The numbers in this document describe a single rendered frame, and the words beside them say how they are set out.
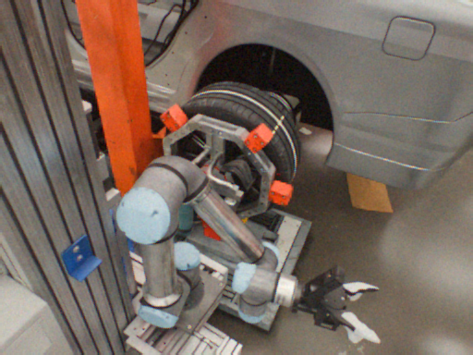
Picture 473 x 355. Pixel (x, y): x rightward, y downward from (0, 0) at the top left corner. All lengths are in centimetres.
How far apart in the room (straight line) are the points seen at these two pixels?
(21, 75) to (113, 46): 89
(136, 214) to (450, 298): 226
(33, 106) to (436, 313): 239
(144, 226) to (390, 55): 127
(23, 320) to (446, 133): 169
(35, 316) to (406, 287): 218
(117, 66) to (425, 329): 213
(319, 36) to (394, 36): 30
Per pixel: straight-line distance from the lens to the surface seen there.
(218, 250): 228
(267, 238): 242
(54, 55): 80
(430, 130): 191
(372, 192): 318
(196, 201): 97
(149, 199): 83
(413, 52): 176
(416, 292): 270
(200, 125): 164
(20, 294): 104
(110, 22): 159
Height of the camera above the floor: 205
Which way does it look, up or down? 43 degrees down
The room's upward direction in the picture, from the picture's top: 5 degrees clockwise
